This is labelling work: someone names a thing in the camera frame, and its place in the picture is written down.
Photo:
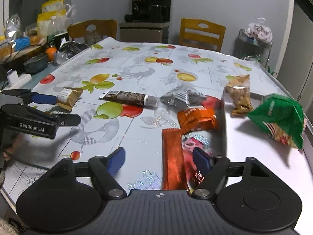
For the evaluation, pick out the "wooden chair by wall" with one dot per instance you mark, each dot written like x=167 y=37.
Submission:
x=198 y=33

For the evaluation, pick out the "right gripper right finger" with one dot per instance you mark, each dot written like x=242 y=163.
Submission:
x=249 y=196

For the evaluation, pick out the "white Dove candy bag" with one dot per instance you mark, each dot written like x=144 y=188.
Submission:
x=260 y=31

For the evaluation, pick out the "black water dispenser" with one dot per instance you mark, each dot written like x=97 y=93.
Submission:
x=148 y=22

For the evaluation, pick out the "brown tube snack pack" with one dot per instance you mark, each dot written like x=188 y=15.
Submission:
x=132 y=98

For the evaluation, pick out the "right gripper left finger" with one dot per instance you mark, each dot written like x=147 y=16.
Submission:
x=70 y=195

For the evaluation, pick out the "clear peanut snack bag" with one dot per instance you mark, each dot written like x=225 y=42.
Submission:
x=238 y=89

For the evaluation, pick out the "wooden chair at left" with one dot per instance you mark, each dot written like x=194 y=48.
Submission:
x=93 y=31

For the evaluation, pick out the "fruit pattern tablecloth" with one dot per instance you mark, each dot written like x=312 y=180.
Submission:
x=147 y=68

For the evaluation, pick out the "long orange snack bar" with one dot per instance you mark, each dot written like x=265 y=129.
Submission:
x=174 y=175

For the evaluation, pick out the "dark ceramic bowl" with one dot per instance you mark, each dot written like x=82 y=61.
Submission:
x=36 y=64

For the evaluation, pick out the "white power strip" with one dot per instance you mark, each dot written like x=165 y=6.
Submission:
x=15 y=81

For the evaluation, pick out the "yellow package bags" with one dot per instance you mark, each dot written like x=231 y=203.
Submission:
x=53 y=18

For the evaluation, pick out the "gold brown snack packet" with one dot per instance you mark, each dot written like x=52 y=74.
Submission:
x=68 y=97

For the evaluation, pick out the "small orange snack packet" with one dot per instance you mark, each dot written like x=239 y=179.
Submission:
x=196 y=119

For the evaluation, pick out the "clear pink candy packet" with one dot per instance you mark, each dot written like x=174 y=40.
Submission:
x=199 y=150

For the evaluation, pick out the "white shallow tray box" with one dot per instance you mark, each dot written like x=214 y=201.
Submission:
x=293 y=166

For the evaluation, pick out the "green snack bag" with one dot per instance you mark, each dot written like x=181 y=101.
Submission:
x=282 y=119

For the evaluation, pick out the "dark seed snack packet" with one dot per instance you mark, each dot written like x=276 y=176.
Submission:
x=183 y=97

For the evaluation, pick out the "person left hand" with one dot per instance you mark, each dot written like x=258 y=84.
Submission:
x=11 y=141

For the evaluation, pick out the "orange fruit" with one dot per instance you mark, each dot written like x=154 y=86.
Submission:
x=51 y=51

